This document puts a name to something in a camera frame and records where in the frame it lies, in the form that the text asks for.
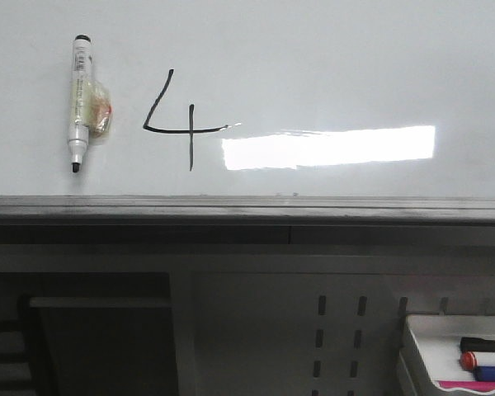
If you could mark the white black whiteboard marker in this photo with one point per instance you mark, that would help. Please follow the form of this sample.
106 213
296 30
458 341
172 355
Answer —
90 103

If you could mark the white whiteboard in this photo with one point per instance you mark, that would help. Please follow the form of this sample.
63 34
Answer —
254 98

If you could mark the grey whiteboard bottom ledge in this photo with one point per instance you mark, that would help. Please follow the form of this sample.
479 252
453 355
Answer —
246 220

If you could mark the grey slotted metal panel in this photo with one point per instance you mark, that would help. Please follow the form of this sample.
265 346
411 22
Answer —
319 320

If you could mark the dark grey box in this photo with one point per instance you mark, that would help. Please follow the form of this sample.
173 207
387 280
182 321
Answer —
106 334

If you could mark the white plastic tray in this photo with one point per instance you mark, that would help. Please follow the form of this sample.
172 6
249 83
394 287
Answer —
431 352

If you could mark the red capped marker in tray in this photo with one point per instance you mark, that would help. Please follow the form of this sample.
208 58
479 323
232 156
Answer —
471 360

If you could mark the blue marker in tray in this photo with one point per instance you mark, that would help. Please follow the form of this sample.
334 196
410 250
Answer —
485 373

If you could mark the pink item in tray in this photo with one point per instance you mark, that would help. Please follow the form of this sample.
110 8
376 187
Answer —
479 386

